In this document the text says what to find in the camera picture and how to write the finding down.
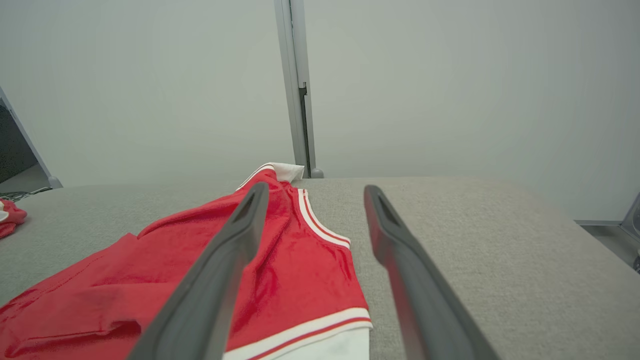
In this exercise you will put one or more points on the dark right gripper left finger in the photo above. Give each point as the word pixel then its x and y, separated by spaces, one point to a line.
pixel 210 295

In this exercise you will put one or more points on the grey metal frame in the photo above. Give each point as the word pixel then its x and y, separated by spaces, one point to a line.
pixel 615 235

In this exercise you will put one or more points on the red Bulls basketball jersey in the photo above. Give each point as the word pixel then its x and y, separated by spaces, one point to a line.
pixel 300 280

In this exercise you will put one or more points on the red white basketball shorts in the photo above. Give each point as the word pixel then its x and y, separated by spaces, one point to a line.
pixel 9 220

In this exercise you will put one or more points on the grey fabric table pad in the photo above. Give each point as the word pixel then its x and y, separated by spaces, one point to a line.
pixel 500 270

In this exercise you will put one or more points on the grey vertical partition post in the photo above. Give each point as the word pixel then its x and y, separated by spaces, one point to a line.
pixel 298 85

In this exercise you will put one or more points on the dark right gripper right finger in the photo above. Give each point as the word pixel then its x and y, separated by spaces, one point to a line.
pixel 420 295

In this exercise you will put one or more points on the dark panel with grey frame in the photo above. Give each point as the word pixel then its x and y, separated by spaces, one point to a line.
pixel 15 150

